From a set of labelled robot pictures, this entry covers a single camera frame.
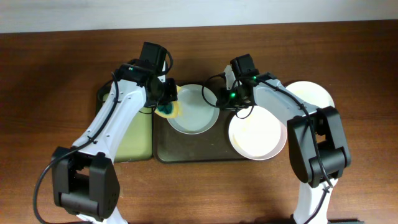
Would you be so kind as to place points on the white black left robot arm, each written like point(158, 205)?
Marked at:
point(84, 180)

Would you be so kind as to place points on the cream plate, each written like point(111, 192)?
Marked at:
point(311, 93)

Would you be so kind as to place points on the yellow green scrub sponge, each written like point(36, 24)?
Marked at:
point(168, 106)

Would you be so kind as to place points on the white grey plate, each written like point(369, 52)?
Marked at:
point(197, 115)

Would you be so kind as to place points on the pink plate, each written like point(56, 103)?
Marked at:
point(257, 134)

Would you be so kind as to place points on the large yellow foam pad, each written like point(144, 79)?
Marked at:
point(136, 144)

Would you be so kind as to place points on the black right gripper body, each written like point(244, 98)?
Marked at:
point(231, 99)

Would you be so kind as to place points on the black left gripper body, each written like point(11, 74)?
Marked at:
point(170, 94)

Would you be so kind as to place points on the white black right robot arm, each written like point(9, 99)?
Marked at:
point(318, 149)

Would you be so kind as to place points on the dark brown serving tray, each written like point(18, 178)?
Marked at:
point(171, 146)

